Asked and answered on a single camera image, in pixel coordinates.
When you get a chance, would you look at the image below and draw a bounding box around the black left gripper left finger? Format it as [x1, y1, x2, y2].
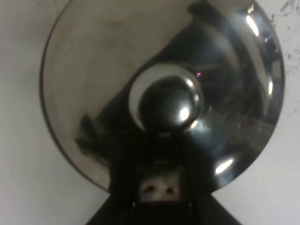
[87, 131, 145, 225]

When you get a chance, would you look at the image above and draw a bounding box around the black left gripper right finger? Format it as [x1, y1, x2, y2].
[178, 132, 240, 225]

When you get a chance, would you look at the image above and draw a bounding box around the stainless steel teapot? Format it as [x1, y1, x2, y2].
[40, 0, 285, 192]

